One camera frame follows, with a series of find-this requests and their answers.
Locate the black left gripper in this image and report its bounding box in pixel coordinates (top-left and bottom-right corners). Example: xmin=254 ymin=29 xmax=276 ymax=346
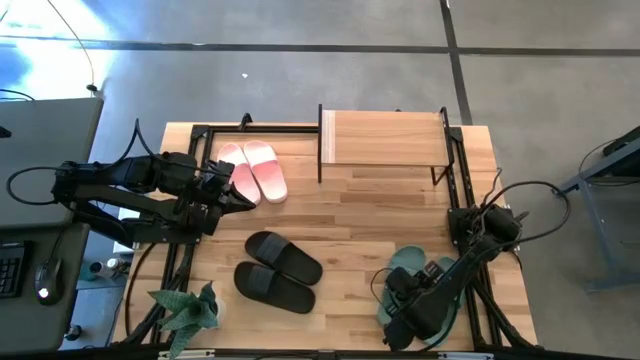
xmin=182 ymin=169 xmax=257 ymax=237

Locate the pink slide sandal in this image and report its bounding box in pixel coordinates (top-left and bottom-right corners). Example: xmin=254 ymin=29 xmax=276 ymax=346
xmin=243 ymin=140 xmax=289 ymax=205
xmin=217 ymin=143 xmax=262 ymax=206

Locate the potted green plant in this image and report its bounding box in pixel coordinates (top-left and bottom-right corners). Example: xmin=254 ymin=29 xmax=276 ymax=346
xmin=147 ymin=280 xmax=229 ymax=360

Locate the small bottle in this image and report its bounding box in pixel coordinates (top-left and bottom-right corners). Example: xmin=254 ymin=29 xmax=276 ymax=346
xmin=88 ymin=256 xmax=127 ymax=280

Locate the black computer mouse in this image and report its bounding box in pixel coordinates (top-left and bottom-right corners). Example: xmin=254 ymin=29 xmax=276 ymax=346
xmin=33 ymin=256 xmax=65 ymax=307

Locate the light grey desk panel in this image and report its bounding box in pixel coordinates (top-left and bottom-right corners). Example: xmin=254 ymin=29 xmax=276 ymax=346
xmin=0 ymin=97 xmax=105 ymax=231

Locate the blue-grey metal cart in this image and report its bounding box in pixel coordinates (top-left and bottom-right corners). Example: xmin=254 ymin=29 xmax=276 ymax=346
xmin=551 ymin=124 xmax=640 ymax=294

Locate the black keyboard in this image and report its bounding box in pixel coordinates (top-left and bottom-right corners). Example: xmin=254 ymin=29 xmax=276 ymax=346
xmin=0 ymin=240 xmax=34 ymax=300

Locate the dark grey desk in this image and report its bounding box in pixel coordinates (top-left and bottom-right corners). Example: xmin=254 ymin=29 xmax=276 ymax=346
xmin=0 ymin=222 xmax=92 ymax=354

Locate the black device on cart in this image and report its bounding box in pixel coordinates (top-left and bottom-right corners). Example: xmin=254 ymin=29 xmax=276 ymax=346
xmin=602 ymin=125 xmax=640 ymax=157

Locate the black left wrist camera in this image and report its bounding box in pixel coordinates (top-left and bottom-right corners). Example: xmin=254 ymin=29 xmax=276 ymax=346
xmin=207 ymin=158 xmax=236 ymax=187

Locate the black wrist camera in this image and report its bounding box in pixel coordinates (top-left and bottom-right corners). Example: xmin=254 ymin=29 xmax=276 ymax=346
xmin=207 ymin=158 xmax=236 ymax=187
xmin=423 ymin=258 xmax=447 ymax=282

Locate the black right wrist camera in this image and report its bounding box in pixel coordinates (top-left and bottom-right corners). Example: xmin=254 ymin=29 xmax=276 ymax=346
xmin=423 ymin=258 xmax=447 ymax=282

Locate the black aluminium table frame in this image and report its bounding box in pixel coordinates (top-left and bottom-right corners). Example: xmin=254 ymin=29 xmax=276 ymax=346
xmin=112 ymin=112 xmax=540 ymax=360

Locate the silver aluminium bracket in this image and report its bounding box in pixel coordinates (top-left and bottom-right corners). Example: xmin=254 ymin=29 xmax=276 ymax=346
xmin=158 ymin=349 xmax=216 ymax=360
xmin=437 ymin=351 xmax=495 ymax=360

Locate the wooden shelf black metal frame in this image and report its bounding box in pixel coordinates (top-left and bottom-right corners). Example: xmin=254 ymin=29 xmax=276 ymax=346
xmin=316 ymin=103 xmax=457 ymax=187

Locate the thin black floor cable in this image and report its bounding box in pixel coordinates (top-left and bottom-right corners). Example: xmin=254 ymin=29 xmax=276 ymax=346
xmin=46 ymin=0 xmax=99 ymax=96

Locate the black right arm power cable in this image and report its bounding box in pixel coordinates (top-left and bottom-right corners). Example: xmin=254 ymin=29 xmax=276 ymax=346
xmin=479 ymin=167 xmax=572 ymax=247

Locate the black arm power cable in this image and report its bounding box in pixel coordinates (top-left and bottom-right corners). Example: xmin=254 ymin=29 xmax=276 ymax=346
xmin=479 ymin=167 xmax=572 ymax=247
xmin=5 ymin=166 xmax=69 ymax=207

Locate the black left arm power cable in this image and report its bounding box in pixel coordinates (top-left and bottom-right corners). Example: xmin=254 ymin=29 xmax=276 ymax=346
xmin=5 ymin=166 xmax=69 ymax=207

